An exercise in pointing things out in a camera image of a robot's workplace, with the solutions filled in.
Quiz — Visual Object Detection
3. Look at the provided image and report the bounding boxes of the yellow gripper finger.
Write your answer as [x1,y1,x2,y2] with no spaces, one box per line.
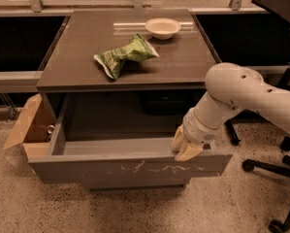
[175,143,203,162]
[171,126,184,152]

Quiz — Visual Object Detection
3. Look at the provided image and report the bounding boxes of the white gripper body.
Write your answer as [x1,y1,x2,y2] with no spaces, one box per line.
[182,108,220,146]

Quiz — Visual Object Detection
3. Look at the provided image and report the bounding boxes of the grey top drawer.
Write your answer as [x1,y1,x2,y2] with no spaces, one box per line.
[28,92,232,190]

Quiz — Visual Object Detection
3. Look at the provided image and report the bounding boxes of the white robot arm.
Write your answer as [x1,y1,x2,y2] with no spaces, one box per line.
[172,63,290,162]

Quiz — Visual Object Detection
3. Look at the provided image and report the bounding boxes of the grey drawer cabinet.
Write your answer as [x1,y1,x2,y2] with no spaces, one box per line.
[36,9,226,192]

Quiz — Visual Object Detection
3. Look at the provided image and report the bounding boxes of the open cardboard box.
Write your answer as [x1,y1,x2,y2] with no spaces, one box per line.
[4,94,55,159]

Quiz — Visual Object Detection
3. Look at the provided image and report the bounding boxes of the black side table top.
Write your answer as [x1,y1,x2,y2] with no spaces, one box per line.
[251,0,290,23]

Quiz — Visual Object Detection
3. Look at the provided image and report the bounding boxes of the black table leg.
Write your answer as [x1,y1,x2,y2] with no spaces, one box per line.
[225,120,241,146]

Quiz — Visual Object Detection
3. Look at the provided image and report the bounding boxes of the green chip bag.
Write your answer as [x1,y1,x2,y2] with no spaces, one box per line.
[93,34,159,81]

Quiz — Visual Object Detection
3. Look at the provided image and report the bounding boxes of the white paper bowl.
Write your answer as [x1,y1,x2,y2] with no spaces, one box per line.
[145,18,181,40]

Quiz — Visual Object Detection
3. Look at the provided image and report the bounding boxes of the black office chair base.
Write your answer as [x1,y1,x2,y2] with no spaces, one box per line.
[242,137,290,233]

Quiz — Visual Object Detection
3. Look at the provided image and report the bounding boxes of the metal can in box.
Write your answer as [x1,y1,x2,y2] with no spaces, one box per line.
[47,125,54,142]

